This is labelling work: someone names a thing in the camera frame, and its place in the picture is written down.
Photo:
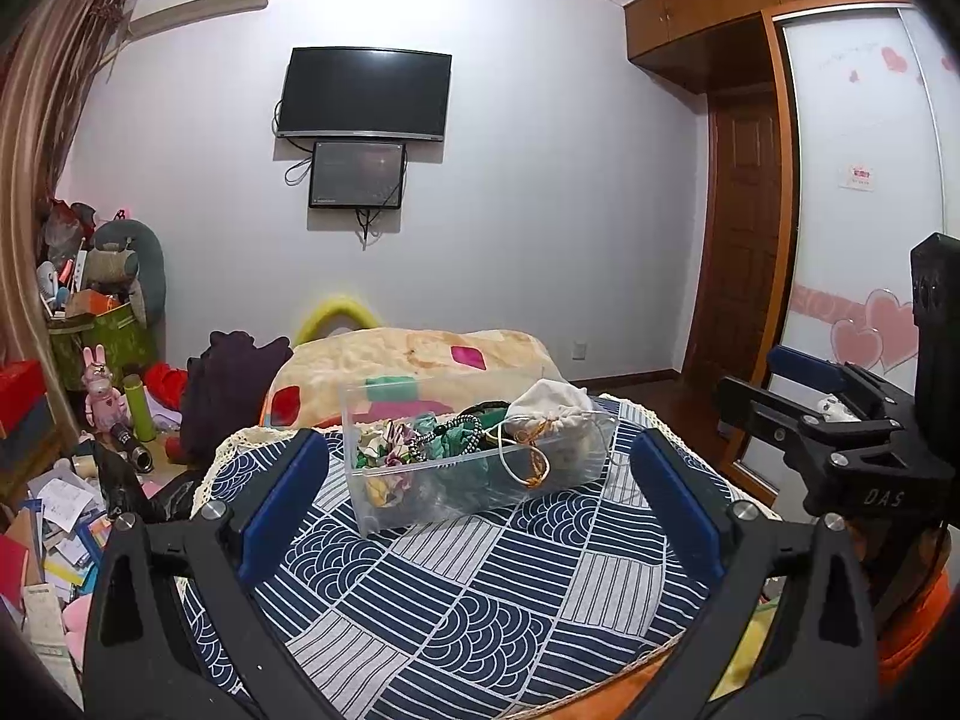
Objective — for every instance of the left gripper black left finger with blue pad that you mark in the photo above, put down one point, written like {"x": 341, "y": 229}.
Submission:
{"x": 141, "y": 660}

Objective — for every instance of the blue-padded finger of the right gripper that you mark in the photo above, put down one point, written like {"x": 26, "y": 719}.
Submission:
{"x": 818, "y": 374}

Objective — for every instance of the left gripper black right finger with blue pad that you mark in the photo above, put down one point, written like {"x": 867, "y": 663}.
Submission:
{"x": 818, "y": 659}

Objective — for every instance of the white drawstring pouch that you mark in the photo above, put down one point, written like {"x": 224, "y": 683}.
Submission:
{"x": 554, "y": 421}

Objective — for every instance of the floral fabric scrunchie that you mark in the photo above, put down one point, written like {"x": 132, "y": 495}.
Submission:
{"x": 383, "y": 448}

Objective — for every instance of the green knitted glove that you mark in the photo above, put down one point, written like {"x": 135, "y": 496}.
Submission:
{"x": 430, "y": 439}

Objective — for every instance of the pink plush toy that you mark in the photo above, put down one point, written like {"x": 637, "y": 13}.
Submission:
{"x": 75, "y": 617}

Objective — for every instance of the brown wooden door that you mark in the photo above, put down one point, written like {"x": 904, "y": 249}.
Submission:
{"x": 740, "y": 239}

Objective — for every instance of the black flashlight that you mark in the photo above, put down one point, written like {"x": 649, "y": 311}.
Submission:
{"x": 137, "y": 454}

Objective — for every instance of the pink rabbit figurine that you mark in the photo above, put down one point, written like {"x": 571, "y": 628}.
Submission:
{"x": 105, "y": 405}

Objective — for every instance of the green bottle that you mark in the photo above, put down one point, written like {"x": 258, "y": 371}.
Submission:
{"x": 138, "y": 408}

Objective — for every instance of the white sliding wardrobe door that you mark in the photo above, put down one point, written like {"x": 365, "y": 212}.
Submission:
{"x": 875, "y": 96}

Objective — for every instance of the red plush item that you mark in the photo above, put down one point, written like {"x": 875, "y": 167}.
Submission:
{"x": 166, "y": 384}

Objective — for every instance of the black white checkered cloth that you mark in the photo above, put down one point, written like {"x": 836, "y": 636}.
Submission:
{"x": 486, "y": 423}

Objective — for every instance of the red box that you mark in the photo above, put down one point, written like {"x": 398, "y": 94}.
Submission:
{"x": 22, "y": 385}

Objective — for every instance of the green storage box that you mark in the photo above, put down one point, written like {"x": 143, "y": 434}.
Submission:
{"x": 130, "y": 348}

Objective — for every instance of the wooden overhead cabinet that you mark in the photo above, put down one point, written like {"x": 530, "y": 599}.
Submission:
{"x": 704, "y": 46}

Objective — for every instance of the blue patterned tablecloth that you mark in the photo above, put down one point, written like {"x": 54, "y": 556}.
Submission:
{"x": 485, "y": 616}

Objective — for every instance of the beige patchwork blanket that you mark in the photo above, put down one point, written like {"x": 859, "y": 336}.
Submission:
{"x": 304, "y": 391}

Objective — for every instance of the clear plastic storage box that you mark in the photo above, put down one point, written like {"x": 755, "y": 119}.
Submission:
{"x": 472, "y": 480}

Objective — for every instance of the grey green plush toy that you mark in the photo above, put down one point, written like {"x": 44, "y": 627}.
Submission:
{"x": 125, "y": 254}

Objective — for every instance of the striped brown curtain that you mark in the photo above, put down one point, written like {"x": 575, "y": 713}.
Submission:
{"x": 47, "y": 73}

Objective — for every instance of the small wall monitor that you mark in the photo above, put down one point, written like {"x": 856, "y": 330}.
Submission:
{"x": 357, "y": 175}

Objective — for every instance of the large wall television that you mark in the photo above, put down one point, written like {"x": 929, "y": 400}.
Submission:
{"x": 351, "y": 91}

